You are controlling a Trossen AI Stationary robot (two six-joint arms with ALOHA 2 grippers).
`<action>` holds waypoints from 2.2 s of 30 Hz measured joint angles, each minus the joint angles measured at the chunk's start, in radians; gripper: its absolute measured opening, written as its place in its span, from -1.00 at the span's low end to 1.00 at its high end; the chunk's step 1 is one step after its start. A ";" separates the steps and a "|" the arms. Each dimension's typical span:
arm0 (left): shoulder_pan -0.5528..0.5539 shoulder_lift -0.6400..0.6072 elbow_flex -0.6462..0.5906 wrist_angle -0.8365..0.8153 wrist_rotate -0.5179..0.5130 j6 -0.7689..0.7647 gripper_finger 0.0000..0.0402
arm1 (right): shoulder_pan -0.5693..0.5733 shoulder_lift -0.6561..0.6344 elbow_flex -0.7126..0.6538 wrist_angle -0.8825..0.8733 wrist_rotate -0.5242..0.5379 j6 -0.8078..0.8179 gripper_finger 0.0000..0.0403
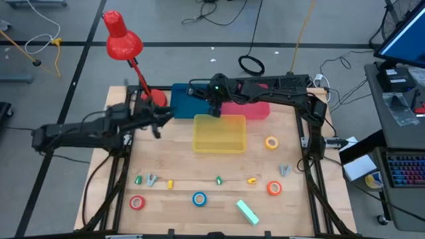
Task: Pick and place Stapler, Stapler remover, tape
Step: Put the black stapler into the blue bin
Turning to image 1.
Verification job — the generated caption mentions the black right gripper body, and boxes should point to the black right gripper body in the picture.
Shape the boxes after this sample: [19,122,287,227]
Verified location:
[208,73,230,104]

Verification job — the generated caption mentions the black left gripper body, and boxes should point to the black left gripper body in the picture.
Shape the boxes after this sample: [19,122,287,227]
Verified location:
[131,101,159,130]

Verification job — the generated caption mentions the mint green stapler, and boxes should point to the mint green stapler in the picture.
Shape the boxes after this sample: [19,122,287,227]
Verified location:
[235,199,260,227]

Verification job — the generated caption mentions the red tape roll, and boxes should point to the red tape roll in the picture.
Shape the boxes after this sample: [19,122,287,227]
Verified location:
[129,195,146,211]

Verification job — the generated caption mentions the orange tape roll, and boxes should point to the orange tape roll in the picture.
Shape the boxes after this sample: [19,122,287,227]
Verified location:
[266,180,283,197]

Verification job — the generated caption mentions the blue plastic tray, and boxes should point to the blue plastic tray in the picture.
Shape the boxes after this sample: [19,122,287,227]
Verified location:
[170,82,220,120]

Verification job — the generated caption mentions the yellow translucent tray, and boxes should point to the yellow translucent tray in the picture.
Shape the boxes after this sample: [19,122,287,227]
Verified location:
[192,114,248,155]

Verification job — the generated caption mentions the pink plastic tray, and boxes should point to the pink plastic tray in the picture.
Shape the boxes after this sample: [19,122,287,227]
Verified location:
[217,82,271,121]

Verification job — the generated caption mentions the black perforated box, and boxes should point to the black perforated box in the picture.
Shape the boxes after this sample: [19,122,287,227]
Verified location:
[232,73,310,90]

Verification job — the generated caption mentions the red desk lamp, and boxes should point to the red desk lamp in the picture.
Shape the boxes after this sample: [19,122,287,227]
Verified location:
[102,9,169,108]

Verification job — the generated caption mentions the black power brick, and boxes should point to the black power brick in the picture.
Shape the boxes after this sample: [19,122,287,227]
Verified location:
[325,137,349,149]

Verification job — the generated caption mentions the grey floor bar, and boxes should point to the grey floor bar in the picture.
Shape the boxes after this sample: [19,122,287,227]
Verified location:
[0,74,34,84]

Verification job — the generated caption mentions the white paper sheet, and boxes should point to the white paper sheet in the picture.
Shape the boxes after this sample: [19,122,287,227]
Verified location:
[338,135,359,153]

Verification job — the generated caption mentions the black floor stand foot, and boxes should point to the black floor stand foot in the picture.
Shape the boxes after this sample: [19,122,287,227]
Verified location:
[0,102,14,121]

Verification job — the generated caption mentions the white box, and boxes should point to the white box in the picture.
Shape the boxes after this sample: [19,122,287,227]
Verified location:
[341,153,378,182]

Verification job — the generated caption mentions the grey cart base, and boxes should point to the grey cart base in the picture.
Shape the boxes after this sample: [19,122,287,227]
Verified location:
[5,0,68,9]

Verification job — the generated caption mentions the black mini computer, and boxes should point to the black mini computer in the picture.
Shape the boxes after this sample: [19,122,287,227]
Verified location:
[376,67,416,94]

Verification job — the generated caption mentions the clear plastic bag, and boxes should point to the clear plastic bag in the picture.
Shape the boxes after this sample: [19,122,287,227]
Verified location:
[381,92,420,127]

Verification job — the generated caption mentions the black floor fan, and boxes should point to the black floor fan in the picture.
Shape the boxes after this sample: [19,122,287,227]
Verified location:
[368,0,423,50]

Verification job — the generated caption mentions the computer monitor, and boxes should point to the computer monitor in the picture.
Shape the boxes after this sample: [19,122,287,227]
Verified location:
[373,0,425,70]

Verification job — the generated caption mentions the backlit rainbow keyboard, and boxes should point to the backlit rainbow keyboard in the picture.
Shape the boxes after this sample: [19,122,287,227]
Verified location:
[386,152,425,189]

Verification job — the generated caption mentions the dark grey keyboard desk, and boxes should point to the dark grey keyboard desk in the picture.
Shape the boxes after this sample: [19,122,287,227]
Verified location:
[338,129,425,232]

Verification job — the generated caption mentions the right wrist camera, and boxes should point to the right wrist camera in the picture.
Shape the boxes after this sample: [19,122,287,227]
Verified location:
[187,86,210,100]

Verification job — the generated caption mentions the black aluminium table frame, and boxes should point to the black aluminium table frame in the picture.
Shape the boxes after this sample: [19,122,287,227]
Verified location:
[78,84,358,239]

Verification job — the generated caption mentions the black hanging cable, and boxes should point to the black hanging cable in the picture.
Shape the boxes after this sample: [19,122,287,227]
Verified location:
[237,0,266,77]

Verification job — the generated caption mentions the black arm base cable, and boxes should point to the black arm base cable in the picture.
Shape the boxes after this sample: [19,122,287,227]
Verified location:
[81,154,112,228]

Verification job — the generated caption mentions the thick yellow hanging cable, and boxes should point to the thick yellow hanging cable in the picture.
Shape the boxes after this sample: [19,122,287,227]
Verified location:
[290,0,316,74]

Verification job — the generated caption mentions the white floor cable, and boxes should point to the white floor cable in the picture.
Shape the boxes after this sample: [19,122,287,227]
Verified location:
[25,0,62,56]

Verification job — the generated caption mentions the tangled black cables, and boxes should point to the tangled black cables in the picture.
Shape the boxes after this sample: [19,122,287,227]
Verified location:
[318,48,376,114]

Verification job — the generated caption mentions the yellow floor cable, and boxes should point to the yellow floor cable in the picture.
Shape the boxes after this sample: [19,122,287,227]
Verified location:
[0,29,63,78]

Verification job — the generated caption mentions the long black floor cable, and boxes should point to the long black floor cable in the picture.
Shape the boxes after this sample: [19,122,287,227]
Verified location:
[343,181,425,222]

